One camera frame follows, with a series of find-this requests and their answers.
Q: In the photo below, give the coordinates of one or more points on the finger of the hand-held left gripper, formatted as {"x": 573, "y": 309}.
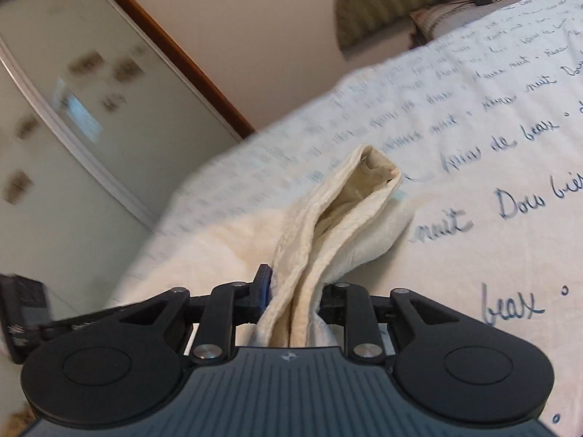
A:
{"x": 77, "y": 325}

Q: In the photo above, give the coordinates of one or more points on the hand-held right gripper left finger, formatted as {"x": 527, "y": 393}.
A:
{"x": 263, "y": 289}

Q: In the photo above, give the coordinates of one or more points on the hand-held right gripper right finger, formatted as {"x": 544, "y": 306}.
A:
{"x": 332, "y": 302}

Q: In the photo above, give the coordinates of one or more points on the cream cloth towel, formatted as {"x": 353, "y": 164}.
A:
{"x": 300, "y": 236}

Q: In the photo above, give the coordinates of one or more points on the frosted glass wardrobe door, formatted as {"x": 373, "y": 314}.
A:
{"x": 54, "y": 168}

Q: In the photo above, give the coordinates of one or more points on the white script-printed bedsheet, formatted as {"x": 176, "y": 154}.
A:
{"x": 501, "y": 145}

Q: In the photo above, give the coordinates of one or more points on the beige pillow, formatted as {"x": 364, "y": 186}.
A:
{"x": 446, "y": 22}

